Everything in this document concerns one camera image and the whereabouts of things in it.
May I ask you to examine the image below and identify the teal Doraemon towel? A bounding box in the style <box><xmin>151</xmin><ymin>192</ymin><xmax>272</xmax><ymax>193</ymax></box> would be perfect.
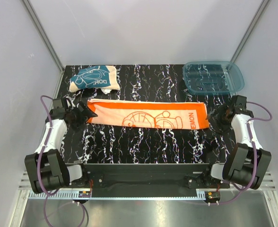
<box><xmin>69</xmin><ymin>65</ymin><xmax>120</xmax><ymax>94</ymax></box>

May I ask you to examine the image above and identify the blue transparent plastic tray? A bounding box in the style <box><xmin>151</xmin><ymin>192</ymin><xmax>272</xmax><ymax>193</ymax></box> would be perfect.
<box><xmin>182</xmin><ymin>61</ymin><xmax>244</xmax><ymax>95</ymax></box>

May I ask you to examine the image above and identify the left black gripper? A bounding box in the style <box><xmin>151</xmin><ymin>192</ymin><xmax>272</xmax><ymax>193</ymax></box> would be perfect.
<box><xmin>67</xmin><ymin>100</ymin><xmax>97</xmax><ymax>132</ymax></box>

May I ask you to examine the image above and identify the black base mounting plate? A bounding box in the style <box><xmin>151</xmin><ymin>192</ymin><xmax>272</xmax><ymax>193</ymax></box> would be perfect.
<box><xmin>62</xmin><ymin>162</ymin><xmax>231</xmax><ymax>199</ymax></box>

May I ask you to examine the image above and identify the orange Doraemon towel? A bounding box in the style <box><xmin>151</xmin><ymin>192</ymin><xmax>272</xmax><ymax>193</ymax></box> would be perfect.
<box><xmin>87</xmin><ymin>99</ymin><xmax>210</xmax><ymax>130</ymax></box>

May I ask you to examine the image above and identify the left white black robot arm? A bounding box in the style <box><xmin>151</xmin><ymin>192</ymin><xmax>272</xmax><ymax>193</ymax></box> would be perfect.
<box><xmin>24</xmin><ymin>97</ymin><xmax>97</xmax><ymax>194</ymax></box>

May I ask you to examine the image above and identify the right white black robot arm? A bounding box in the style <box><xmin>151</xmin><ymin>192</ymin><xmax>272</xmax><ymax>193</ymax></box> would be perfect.
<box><xmin>202</xmin><ymin>95</ymin><xmax>272</xmax><ymax>190</ymax></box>

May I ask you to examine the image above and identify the aluminium rail frame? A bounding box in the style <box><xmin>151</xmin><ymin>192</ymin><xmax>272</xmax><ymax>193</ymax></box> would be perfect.
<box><xmin>18</xmin><ymin>172</ymin><xmax>276</xmax><ymax>191</ymax></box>

